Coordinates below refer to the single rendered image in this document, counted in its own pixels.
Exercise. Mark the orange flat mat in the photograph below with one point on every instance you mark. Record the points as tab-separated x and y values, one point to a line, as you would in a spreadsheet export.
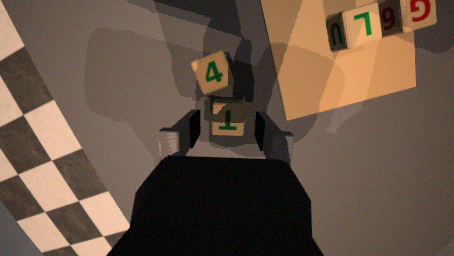
312	78

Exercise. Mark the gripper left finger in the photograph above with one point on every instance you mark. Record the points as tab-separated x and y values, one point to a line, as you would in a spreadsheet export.
177	140

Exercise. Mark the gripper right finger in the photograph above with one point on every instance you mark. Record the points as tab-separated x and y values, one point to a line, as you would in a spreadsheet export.
275	144

